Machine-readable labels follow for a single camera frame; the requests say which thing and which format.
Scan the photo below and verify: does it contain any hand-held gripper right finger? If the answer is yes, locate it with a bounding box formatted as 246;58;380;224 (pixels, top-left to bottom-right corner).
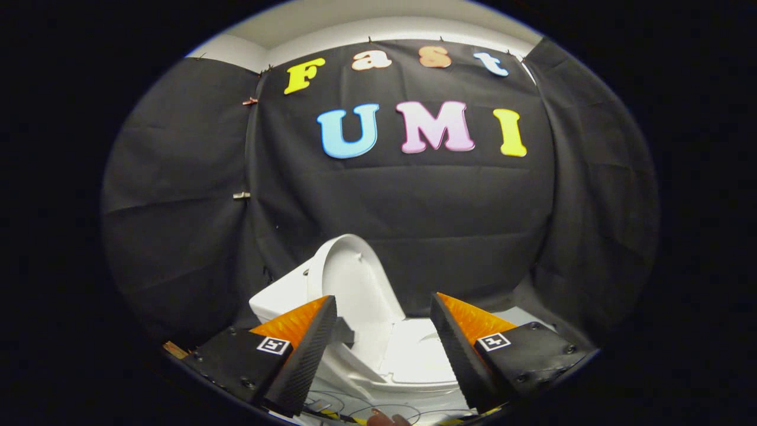
429;292;588;414

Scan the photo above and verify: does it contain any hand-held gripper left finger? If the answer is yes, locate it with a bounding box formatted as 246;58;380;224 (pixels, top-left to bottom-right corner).
181;295;338;418

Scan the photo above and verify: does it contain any white toilet seat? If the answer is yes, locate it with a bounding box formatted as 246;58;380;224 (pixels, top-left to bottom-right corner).
377;318;463;386

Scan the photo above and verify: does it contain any white toilet bowl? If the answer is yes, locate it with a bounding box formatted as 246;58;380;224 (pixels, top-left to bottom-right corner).
318;331;469;399

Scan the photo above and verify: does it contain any white toilet tank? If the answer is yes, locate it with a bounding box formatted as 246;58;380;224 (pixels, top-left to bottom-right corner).
248;267;325;327

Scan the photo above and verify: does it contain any black backdrop cloth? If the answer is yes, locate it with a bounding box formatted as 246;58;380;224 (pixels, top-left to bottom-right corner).
101;38;660;350

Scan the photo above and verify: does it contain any tangle of black cables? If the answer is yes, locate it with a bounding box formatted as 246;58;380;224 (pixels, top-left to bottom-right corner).
303;390;469;425

